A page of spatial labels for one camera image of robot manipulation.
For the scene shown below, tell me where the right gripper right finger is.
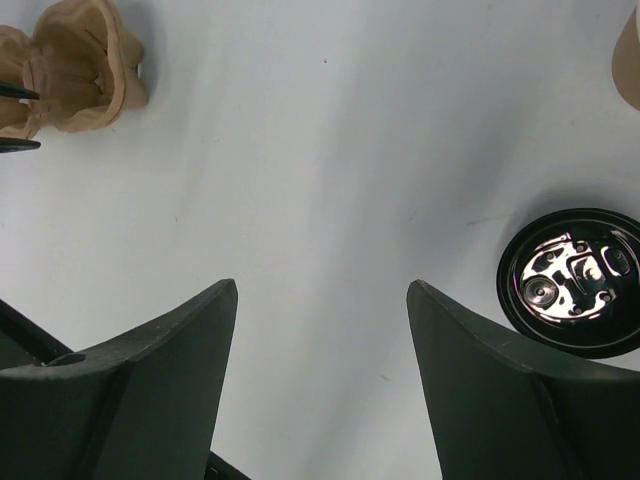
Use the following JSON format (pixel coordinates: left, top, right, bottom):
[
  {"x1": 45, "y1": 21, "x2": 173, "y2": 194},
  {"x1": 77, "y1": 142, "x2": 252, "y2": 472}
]
[{"x1": 407, "y1": 280, "x2": 639, "y2": 479}]

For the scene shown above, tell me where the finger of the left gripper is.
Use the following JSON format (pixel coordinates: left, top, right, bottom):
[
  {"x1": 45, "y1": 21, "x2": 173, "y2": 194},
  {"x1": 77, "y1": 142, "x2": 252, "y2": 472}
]
[
  {"x1": 0, "y1": 81, "x2": 40, "y2": 100},
  {"x1": 0, "y1": 137, "x2": 41, "y2": 153}
]

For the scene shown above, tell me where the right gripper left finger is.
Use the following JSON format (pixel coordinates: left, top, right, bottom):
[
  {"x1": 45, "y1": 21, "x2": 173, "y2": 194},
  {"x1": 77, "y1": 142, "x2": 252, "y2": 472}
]
[{"x1": 1, "y1": 279, "x2": 238, "y2": 479}]

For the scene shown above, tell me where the brown cardboard cup carrier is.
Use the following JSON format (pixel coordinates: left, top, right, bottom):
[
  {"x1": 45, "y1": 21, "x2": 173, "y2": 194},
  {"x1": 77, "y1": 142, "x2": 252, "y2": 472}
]
[{"x1": 1, "y1": 1, "x2": 149, "y2": 140}]

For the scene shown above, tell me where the brown paper cup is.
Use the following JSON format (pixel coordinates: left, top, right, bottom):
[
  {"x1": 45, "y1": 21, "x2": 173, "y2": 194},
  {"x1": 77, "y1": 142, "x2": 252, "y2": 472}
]
[{"x1": 611, "y1": 4, "x2": 640, "y2": 111}]

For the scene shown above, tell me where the light blue table mat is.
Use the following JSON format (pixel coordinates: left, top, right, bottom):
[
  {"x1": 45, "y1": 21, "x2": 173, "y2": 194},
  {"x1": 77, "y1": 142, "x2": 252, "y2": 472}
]
[{"x1": 1, "y1": 1, "x2": 639, "y2": 479}]

